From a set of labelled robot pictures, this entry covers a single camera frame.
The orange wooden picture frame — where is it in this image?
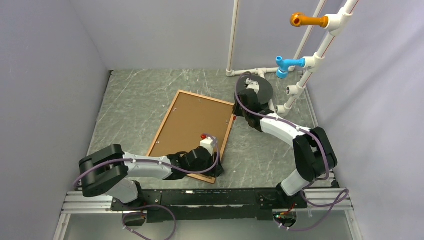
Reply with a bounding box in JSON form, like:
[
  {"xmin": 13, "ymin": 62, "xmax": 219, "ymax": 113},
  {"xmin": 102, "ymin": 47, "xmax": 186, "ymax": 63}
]
[{"xmin": 146, "ymin": 89, "xmax": 237, "ymax": 185}]

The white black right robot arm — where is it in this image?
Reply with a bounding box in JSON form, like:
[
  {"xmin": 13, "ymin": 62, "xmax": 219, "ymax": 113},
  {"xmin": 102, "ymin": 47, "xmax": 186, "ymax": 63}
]
[{"xmin": 233, "ymin": 89, "xmax": 338, "ymax": 208}]

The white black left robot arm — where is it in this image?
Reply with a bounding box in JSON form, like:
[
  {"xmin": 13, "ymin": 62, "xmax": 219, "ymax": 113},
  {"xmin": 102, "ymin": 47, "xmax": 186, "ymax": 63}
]
[{"xmin": 74, "ymin": 144, "xmax": 224, "ymax": 210}]

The black filament spool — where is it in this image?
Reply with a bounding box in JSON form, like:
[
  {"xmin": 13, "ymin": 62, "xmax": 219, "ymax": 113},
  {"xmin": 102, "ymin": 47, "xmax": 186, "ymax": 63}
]
[{"xmin": 235, "ymin": 75, "xmax": 274, "ymax": 106}]

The blue pipe peg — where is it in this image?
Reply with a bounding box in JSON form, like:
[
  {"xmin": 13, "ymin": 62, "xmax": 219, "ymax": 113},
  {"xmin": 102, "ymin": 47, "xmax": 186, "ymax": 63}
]
[{"xmin": 275, "ymin": 56, "xmax": 306, "ymax": 79}]

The orange pipe peg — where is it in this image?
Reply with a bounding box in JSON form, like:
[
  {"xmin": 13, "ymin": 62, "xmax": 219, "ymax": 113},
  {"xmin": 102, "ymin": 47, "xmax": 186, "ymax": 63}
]
[{"xmin": 289, "ymin": 12, "xmax": 329, "ymax": 28}]

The white pvc pipe rack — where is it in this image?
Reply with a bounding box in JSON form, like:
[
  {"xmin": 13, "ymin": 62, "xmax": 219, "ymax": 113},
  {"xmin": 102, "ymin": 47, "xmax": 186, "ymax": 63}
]
[{"xmin": 225, "ymin": 0, "xmax": 362, "ymax": 117}]

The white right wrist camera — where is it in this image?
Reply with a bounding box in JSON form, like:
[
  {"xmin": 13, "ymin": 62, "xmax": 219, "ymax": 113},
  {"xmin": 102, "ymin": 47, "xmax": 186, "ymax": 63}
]
[{"xmin": 245, "ymin": 78, "xmax": 260, "ymax": 94}]

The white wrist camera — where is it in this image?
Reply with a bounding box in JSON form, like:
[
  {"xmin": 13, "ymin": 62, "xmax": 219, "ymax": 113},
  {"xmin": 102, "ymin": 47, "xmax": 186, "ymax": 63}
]
[
  {"xmin": 200, "ymin": 134, "xmax": 217, "ymax": 156},
  {"xmin": 245, "ymin": 78, "xmax": 260, "ymax": 94}
]

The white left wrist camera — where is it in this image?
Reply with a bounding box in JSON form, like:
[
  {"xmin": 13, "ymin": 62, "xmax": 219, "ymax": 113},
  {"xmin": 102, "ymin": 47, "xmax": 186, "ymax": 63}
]
[{"xmin": 200, "ymin": 134, "xmax": 217, "ymax": 156}]

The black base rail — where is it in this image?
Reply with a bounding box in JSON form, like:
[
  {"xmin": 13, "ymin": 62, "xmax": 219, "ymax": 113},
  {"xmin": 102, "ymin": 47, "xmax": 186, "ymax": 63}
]
[{"xmin": 110, "ymin": 187, "xmax": 308, "ymax": 223}]

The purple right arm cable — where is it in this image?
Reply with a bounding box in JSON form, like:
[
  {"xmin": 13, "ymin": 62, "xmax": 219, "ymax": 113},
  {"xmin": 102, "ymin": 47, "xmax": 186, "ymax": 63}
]
[{"xmin": 233, "ymin": 72, "xmax": 350, "ymax": 233}]

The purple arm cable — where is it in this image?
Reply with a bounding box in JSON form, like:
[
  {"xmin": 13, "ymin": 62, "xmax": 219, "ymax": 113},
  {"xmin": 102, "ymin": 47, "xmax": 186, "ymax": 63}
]
[
  {"xmin": 72, "ymin": 133, "xmax": 221, "ymax": 240},
  {"xmin": 233, "ymin": 72, "xmax": 350, "ymax": 233}
]

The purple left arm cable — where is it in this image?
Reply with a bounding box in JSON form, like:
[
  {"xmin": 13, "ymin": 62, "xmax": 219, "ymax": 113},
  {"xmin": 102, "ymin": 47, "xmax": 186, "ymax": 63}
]
[{"xmin": 72, "ymin": 133, "xmax": 221, "ymax": 240}]

